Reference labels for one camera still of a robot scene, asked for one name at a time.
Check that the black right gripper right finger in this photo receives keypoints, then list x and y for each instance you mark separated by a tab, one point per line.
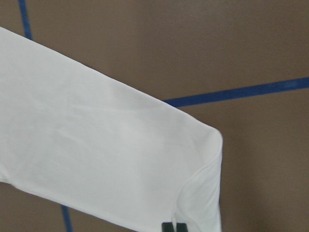
181	227

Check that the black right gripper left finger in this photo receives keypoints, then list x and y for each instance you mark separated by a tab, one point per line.
167	227

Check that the white long-sleeve printed shirt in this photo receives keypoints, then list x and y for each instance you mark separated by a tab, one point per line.
77	137

